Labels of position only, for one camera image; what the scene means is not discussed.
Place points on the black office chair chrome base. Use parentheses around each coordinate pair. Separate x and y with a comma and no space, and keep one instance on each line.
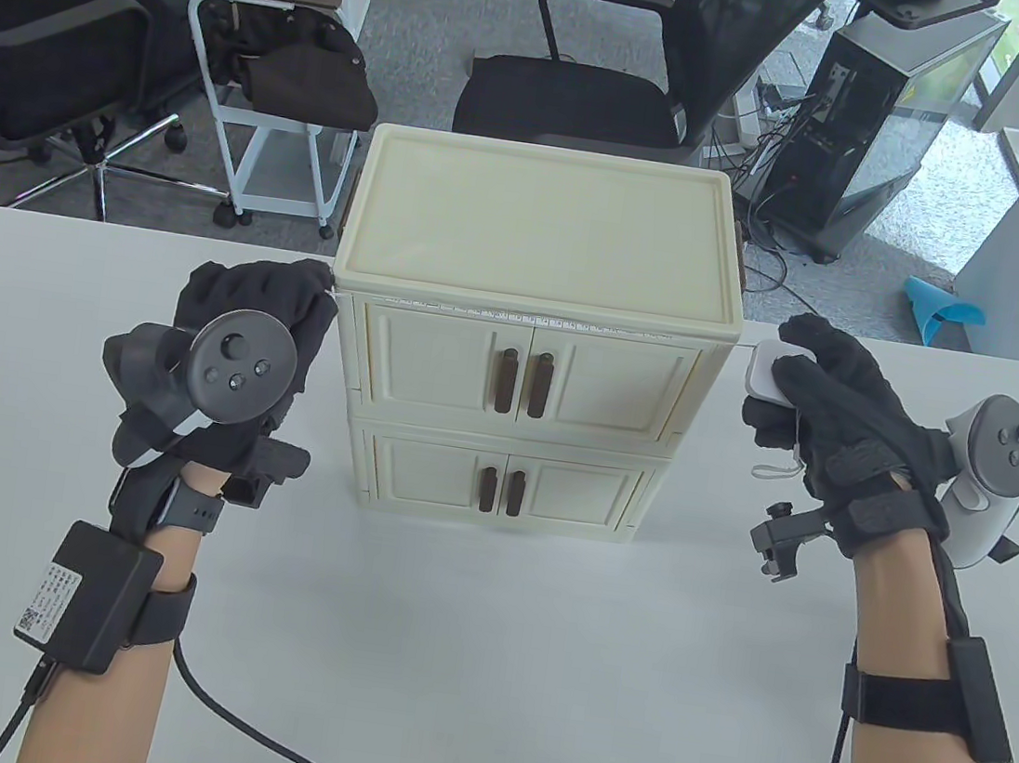
(46,58)

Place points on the white and grey controller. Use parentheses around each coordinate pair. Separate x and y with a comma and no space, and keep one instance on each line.
(992,454)

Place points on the white power strip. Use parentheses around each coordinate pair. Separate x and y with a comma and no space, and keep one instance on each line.
(741,117)

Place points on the white cart with brown top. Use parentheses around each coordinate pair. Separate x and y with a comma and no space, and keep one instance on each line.
(263,152)

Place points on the black mesh office chair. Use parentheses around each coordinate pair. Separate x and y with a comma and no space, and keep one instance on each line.
(605,85)

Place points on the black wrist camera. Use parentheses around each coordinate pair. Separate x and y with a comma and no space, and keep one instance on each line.
(785,535)

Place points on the person's left fingers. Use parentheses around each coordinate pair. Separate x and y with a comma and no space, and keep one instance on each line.
(251,282)

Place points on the dark grey controller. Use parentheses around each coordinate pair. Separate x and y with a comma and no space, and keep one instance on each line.
(236,360)

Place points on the blue plastic dustpan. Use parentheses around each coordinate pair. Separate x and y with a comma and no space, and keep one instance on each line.
(936,311)

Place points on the black computer tower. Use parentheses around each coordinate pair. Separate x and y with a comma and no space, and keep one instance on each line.
(865,138)

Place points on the black smartwatch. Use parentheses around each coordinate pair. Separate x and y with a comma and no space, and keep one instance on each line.
(174,506)

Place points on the person's left forearm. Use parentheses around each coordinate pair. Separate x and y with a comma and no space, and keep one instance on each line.
(111,704)

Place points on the cream miniature cabinet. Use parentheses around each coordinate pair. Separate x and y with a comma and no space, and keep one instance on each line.
(543,236)

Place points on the person's right thumb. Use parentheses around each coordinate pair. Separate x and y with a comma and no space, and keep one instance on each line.
(800,382)

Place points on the person's right hand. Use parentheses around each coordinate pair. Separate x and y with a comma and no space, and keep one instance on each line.
(861,418)

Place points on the person's left hand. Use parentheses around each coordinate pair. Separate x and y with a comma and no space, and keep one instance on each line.
(245,286)

